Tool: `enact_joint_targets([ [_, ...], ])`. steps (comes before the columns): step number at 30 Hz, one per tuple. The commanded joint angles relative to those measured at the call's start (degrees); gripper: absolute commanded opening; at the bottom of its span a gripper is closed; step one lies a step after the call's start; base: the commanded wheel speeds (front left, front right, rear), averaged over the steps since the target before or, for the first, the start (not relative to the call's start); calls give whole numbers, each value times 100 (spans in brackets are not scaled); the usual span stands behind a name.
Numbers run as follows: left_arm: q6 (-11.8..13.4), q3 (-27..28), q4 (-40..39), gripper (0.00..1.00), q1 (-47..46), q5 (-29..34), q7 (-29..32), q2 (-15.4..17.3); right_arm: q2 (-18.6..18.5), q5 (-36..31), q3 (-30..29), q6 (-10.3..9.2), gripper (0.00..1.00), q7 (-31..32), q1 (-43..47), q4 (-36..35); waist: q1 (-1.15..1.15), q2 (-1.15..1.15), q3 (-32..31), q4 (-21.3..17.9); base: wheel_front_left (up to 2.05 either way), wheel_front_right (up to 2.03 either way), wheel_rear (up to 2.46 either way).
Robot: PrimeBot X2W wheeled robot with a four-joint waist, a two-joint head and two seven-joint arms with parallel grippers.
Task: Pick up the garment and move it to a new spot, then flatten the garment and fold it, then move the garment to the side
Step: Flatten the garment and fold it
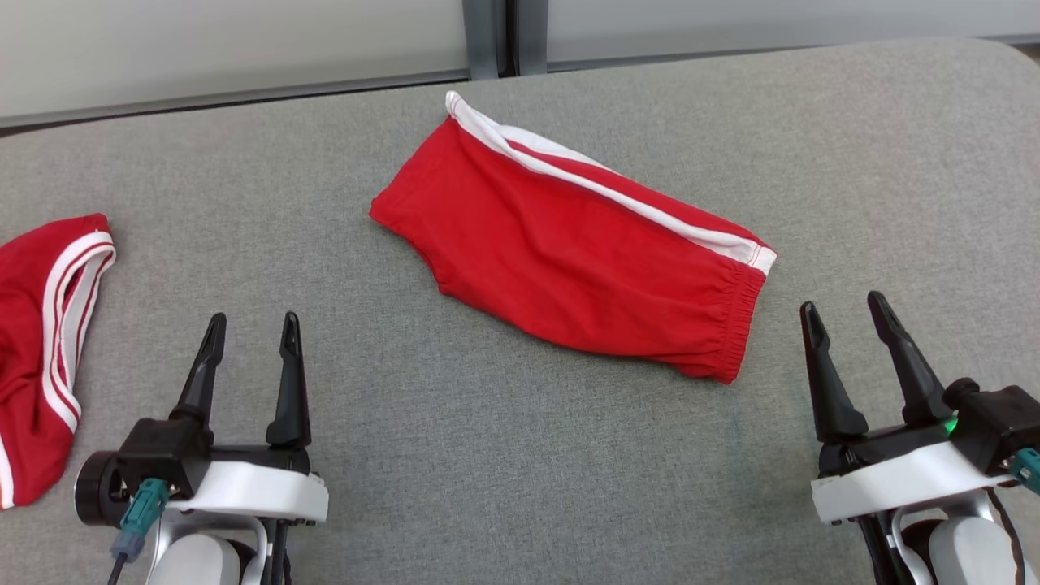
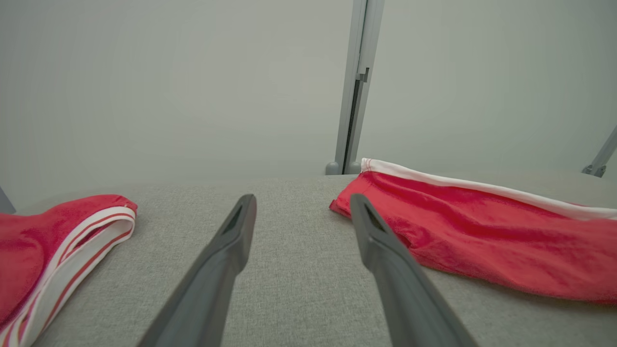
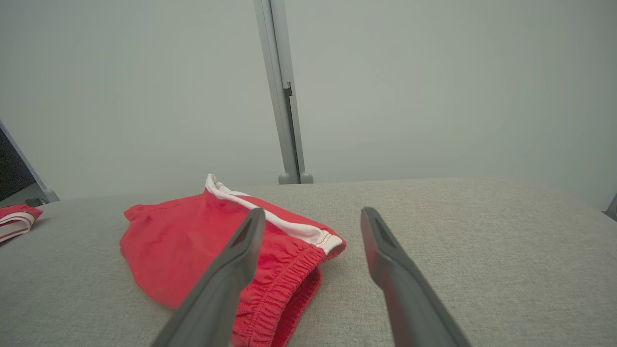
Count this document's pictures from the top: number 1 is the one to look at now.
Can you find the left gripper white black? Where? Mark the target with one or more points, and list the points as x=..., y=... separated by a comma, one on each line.
x=252, y=491

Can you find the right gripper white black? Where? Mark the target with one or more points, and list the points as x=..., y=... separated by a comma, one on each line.
x=902, y=483

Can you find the red Bulls 23 jersey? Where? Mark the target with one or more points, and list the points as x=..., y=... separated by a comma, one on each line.
x=24, y=366

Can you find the red shorts white side stripe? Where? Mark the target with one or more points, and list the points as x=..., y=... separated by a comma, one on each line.
x=569, y=244

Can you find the right white grey robot arm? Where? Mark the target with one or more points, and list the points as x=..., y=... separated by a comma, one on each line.
x=959, y=552

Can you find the left white grey robot arm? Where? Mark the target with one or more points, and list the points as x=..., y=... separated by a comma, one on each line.
x=195, y=561

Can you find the grey fabric sofa seat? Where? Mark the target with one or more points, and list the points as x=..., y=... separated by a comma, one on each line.
x=244, y=203

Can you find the left black wrist camera box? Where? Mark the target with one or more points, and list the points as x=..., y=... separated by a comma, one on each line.
x=158, y=451

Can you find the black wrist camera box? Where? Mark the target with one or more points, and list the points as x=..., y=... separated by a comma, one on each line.
x=158, y=451
x=999, y=422

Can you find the right black wrist camera box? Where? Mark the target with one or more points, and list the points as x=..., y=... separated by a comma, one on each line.
x=999, y=422

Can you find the dark grey wall rail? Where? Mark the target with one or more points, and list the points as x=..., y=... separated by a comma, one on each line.
x=772, y=49
x=244, y=96

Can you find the grey vertical post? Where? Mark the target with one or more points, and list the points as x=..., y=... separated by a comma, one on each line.
x=530, y=32
x=481, y=36

